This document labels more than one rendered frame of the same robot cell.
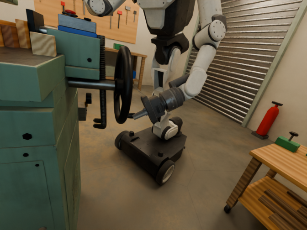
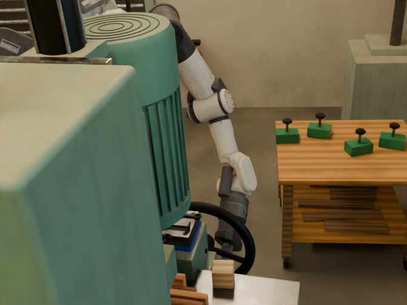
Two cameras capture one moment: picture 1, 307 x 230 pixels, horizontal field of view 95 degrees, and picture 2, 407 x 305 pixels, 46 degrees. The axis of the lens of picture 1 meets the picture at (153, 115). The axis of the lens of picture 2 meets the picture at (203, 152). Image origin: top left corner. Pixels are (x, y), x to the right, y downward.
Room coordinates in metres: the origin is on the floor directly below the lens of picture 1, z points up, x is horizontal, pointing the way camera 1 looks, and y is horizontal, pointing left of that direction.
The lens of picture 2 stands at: (-0.13, 0.89, 1.68)
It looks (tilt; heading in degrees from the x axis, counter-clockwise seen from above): 30 degrees down; 310
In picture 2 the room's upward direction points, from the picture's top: 4 degrees counter-clockwise
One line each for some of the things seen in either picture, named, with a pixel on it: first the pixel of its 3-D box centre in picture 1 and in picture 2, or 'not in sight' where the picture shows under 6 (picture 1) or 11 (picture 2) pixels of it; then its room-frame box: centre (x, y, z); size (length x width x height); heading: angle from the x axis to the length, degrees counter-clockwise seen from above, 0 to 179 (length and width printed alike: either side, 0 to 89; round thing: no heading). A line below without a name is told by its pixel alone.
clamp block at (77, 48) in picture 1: (78, 49); (172, 252); (0.50, 0.29, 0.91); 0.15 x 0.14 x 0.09; 24
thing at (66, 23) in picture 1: (78, 24); (167, 226); (0.51, 0.29, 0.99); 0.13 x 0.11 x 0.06; 24
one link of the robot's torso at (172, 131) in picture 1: (164, 128); not in sight; (1.25, -0.14, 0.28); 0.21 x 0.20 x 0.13; 144
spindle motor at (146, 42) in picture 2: not in sight; (127, 125); (0.39, 0.45, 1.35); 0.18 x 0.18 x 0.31
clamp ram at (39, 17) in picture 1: (49, 32); not in sight; (0.47, 0.36, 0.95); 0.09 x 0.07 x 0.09; 24
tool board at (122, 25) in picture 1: (93, 10); not in sight; (3.50, 1.67, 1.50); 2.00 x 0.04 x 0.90; 121
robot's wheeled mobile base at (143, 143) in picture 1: (160, 137); not in sight; (1.22, -0.12, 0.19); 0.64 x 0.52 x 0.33; 144
